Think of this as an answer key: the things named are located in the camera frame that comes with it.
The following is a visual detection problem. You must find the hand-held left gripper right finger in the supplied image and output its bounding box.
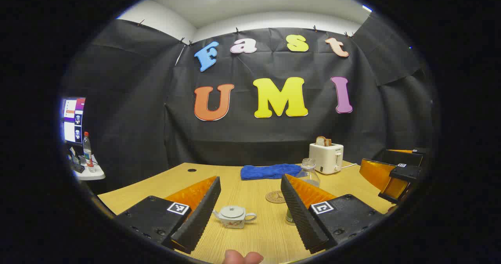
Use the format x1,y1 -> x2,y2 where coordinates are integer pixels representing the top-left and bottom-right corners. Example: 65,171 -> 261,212
280,174 -> 385,255

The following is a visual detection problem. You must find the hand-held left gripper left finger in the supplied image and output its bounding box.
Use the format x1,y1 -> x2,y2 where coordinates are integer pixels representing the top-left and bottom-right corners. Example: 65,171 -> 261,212
115,176 -> 222,255

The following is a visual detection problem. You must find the round wooden coaster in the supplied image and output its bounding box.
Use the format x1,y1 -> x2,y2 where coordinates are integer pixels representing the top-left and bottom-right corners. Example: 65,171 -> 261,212
265,191 -> 287,204

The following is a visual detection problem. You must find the white floral teacup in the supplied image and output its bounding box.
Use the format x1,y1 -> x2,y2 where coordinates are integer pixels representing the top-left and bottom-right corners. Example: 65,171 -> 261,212
213,205 -> 258,229

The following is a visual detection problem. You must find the green label water bottle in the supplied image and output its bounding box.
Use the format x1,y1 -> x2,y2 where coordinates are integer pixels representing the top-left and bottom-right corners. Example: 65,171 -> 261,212
285,158 -> 321,226

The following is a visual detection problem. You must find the red cap plastic bottle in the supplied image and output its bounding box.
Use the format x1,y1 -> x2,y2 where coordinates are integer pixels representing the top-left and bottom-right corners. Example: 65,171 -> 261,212
83,131 -> 96,173

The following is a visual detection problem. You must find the blue towel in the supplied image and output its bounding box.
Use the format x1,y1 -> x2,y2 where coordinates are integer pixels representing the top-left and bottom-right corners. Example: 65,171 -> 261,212
240,163 -> 304,181

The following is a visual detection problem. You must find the white toaster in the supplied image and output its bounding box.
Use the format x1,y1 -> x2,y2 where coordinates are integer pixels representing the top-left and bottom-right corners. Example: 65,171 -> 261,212
309,142 -> 344,175

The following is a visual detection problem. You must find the black backdrop cloth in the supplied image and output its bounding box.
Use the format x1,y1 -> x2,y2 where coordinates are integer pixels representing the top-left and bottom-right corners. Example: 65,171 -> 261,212
59,12 -> 437,194

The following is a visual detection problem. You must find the white side table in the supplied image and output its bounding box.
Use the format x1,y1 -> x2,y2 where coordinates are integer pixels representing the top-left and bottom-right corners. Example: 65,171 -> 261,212
70,154 -> 106,181

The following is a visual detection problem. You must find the computer monitor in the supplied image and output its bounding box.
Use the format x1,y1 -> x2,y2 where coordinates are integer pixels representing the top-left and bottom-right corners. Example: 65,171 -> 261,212
60,97 -> 86,144

